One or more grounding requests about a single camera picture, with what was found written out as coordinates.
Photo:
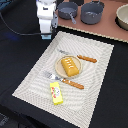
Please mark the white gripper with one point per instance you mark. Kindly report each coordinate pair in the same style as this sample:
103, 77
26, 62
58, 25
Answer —
46, 15

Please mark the light blue milk carton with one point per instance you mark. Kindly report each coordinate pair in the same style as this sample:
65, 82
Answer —
47, 36

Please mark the orange bread loaf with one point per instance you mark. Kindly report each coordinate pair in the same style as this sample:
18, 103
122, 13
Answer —
69, 67

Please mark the yellow butter box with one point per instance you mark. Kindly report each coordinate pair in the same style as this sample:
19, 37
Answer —
56, 93

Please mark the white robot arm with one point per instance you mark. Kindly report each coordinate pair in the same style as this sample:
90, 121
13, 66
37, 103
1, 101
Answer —
46, 15

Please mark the pink serving board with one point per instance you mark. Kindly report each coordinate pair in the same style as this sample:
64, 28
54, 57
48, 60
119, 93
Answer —
107, 26

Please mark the dark grey saucepan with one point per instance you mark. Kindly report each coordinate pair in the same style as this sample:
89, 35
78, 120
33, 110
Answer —
68, 10

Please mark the dark grey pot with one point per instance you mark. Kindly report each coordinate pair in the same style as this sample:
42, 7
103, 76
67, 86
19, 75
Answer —
91, 12

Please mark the beige round plate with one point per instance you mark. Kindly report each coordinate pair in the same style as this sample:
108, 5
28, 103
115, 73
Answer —
60, 70

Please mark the beige bowl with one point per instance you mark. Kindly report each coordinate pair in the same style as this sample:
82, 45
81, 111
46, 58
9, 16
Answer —
122, 15

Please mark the woven beige placemat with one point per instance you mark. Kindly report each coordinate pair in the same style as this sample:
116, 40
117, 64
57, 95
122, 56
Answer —
78, 105

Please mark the knife with wooden handle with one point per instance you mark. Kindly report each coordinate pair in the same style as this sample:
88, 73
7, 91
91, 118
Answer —
79, 56

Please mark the fork with wooden handle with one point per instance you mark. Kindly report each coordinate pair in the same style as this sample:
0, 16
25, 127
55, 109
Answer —
69, 82

